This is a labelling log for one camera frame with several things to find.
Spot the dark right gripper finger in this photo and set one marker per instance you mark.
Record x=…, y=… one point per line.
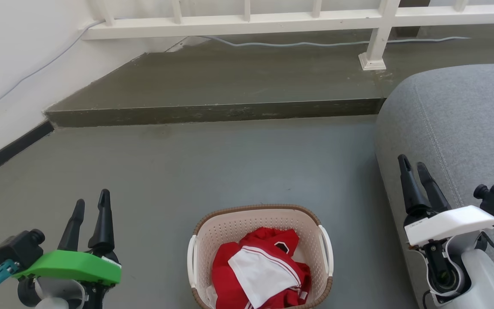
x=433, y=187
x=409, y=187

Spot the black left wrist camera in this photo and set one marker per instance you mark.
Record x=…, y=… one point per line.
x=19, y=247

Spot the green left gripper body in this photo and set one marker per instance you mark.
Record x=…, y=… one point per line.
x=73, y=265

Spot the grey fabric sofa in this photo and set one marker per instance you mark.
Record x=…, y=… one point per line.
x=453, y=141

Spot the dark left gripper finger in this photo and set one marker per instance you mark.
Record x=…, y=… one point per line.
x=103, y=226
x=73, y=230

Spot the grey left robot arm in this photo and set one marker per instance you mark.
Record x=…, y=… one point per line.
x=54, y=296

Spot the white wooden railing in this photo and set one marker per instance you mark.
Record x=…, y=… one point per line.
x=281, y=21

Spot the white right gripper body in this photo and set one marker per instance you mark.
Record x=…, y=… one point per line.
x=443, y=228

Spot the red and white garment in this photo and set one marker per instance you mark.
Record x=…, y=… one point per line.
x=259, y=271

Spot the cream perforated laundry basket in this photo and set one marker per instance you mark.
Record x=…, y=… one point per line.
x=260, y=256

